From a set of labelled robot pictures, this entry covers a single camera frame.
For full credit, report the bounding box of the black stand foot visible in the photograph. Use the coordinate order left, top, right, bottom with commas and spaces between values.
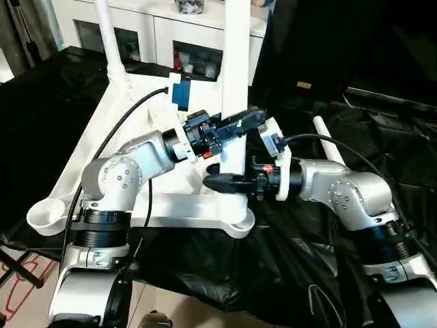
0, 247, 46, 289

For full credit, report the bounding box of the white cabinet with glass doors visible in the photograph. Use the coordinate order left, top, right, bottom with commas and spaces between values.
51, 0, 268, 84

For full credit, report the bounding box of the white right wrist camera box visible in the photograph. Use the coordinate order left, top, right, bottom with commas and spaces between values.
259, 118, 294, 202

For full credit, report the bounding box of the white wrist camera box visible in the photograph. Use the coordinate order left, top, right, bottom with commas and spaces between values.
259, 118, 294, 202
167, 72, 197, 140

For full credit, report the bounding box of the grey object on cabinet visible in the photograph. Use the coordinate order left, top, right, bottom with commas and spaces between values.
175, 0, 206, 15

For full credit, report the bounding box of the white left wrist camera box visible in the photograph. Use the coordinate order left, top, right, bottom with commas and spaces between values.
167, 72, 197, 140

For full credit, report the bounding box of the white plastic table top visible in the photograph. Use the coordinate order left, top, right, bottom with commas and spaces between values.
27, 68, 255, 238

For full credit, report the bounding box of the red floor cable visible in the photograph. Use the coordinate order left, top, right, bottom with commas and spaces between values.
0, 256, 57, 322

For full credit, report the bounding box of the black plastic mat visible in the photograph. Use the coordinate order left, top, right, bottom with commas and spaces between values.
0, 46, 437, 328

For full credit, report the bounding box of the white plastic table leg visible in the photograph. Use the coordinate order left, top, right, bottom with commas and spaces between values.
218, 0, 253, 210
94, 0, 132, 84
312, 116, 349, 169

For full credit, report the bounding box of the long black bar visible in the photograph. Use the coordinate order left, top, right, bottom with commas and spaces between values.
346, 85, 437, 113

